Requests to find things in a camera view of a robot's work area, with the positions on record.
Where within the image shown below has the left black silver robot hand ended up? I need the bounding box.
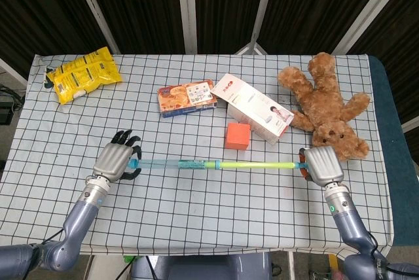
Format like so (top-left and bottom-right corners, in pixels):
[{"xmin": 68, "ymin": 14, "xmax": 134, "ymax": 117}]
[{"xmin": 93, "ymin": 129, "xmax": 143, "ymax": 184}]

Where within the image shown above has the right silver orange-tipped robot hand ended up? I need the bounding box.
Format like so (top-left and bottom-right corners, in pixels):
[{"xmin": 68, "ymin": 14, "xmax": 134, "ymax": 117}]
[{"xmin": 297, "ymin": 147, "xmax": 345, "ymax": 186}]

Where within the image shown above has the clear syringe barrel blue tip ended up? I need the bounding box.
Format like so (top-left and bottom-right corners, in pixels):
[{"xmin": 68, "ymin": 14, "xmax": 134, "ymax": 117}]
[{"xmin": 129, "ymin": 158, "xmax": 221, "ymax": 171}]

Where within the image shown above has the blue green toy pump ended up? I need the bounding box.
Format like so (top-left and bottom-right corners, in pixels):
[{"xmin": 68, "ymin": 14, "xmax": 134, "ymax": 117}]
[{"xmin": 204, "ymin": 153, "xmax": 308, "ymax": 172}]

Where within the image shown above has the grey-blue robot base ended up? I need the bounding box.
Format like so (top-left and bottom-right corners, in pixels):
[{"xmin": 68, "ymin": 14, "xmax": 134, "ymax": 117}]
[{"xmin": 130, "ymin": 253, "xmax": 273, "ymax": 280}]

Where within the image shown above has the brown teddy bear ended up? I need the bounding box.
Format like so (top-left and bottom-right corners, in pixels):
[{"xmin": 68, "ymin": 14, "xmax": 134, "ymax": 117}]
[{"xmin": 277, "ymin": 52, "xmax": 371, "ymax": 162}]

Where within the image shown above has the white red carton box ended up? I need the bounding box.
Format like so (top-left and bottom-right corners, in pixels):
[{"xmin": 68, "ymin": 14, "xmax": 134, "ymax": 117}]
[{"xmin": 209, "ymin": 73, "xmax": 295, "ymax": 146}]

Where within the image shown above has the yellow snack bag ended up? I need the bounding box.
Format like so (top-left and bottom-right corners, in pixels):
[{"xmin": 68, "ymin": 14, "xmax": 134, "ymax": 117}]
[{"xmin": 45, "ymin": 46, "xmax": 123, "ymax": 105}]

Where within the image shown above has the orange cube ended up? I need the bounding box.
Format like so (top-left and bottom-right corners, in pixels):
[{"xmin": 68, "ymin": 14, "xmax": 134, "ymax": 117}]
[{"xmin": 225, "ymin": 122, "xmax": 251, "ymax": 150}]

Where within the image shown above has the orange biscuit box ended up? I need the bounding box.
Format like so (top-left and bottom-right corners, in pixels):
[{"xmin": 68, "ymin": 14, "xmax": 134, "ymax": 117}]
[{"xmin": 157, "ymin": 79, "xmax": 219, "ymax": 118}]

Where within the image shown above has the checkered tablecloth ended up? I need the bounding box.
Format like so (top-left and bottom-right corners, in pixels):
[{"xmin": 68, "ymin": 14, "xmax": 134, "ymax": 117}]
[{"xmin": 0, "ymin": 52, "xmax": 393, "ymax": 257}]

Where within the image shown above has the black equipment with cables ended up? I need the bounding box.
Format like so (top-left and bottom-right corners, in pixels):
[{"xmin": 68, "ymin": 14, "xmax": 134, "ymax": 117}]
[{"xmin": 0, "ymin": 86, "xmax": 26, "ymax": 126}]

